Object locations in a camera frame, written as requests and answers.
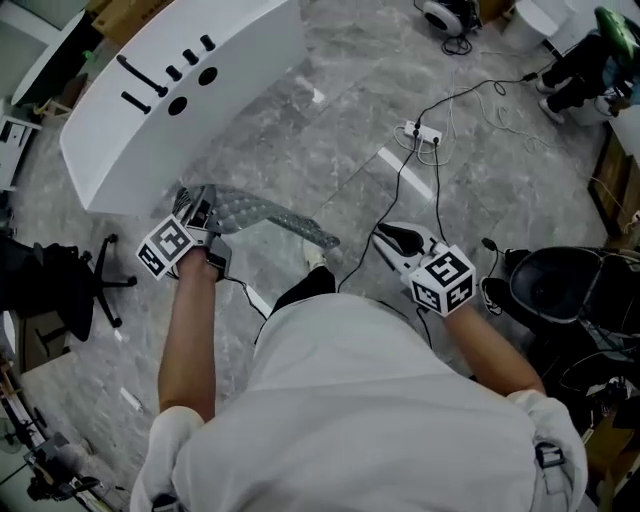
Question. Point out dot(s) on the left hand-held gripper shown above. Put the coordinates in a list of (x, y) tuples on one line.
[(167, 247)]

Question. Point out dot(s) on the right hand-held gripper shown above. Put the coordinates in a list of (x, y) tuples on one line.
[(442, 280)]

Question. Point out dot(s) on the grey patterned cloth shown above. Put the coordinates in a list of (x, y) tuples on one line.
[(260, 210)]

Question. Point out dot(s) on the person's right forearm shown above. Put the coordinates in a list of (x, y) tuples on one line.
[(492, 350)]

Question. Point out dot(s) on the person's left forearm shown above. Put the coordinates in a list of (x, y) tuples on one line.
[(187, 340)]

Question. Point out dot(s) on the person's white shoe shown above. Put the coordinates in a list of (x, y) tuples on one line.
[(315, 255)]

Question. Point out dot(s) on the black plug adapter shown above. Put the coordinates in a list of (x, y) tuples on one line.
[(489, 245)]

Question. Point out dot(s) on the person's black trouser leg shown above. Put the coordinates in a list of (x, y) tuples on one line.
[(305, 287)]

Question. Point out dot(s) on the black sneaker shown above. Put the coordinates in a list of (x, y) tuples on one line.
[(491, 296)]

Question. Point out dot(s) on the white power strip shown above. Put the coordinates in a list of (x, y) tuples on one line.
[(424, 132)]

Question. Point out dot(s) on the black hand shower bar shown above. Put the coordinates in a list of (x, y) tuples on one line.
[(136, 102)]

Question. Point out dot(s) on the black faucet knob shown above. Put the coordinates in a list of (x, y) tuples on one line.
[(208, 43), (190, 56), (173, 72)]

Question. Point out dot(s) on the black curved bathtub faucet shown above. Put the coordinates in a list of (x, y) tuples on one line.
[(142, 77)]

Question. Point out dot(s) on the black office chair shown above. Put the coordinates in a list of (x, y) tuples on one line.
[(55, 280)]

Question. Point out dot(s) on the person's white shirt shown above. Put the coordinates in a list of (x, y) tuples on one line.
[(350, 400)]

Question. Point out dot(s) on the black moulded seat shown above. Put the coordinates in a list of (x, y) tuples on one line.
[(560, 280)]

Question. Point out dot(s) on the small wooden stool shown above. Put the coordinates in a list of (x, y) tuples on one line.
[(57, 100)]

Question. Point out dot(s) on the white shelf unit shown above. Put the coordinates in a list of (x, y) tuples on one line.
[(15, 145)]

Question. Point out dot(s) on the cardboard box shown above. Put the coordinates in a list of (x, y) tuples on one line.
[(125, 17)]

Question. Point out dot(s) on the wooden board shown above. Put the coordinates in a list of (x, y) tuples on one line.
[(617, 175)]

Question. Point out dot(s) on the white round appliance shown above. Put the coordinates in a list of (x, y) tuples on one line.
[(442, 15)]

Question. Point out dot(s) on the white bin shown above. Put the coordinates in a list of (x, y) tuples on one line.
[(530, 22)]

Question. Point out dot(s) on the black tripod equipment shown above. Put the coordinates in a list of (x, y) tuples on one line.
[(45, 465)]

